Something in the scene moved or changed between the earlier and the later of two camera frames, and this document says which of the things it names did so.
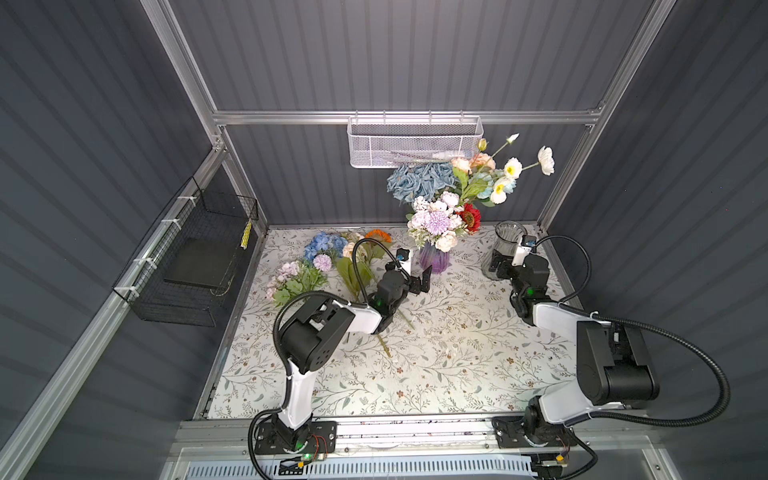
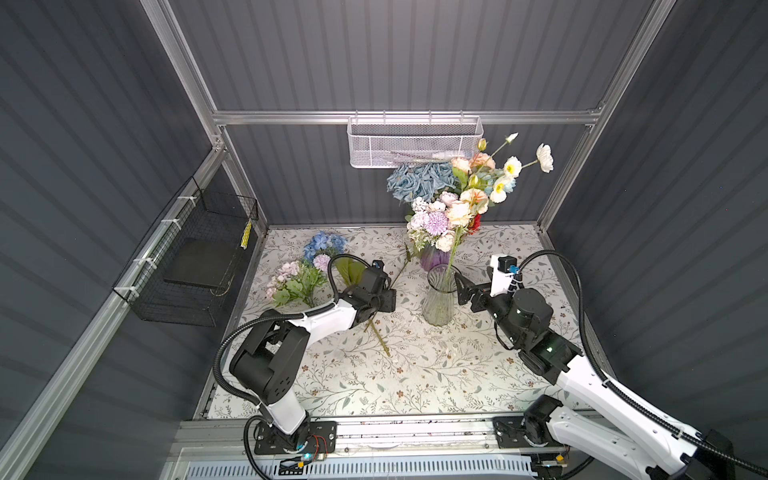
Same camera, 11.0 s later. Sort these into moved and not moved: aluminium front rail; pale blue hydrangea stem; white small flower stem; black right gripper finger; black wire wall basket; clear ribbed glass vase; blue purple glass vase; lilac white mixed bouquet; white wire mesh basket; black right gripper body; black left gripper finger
Moved: clear ribbed glass vase; black right gripper body; black left gripper finger; black right gripper finger
Not moved: black wire wall basket; pale blue hydrangea stem; lilac white mixed bouquet; white small flower stem; aluminium front rail; blue purple glass vase; white wire mesh basket
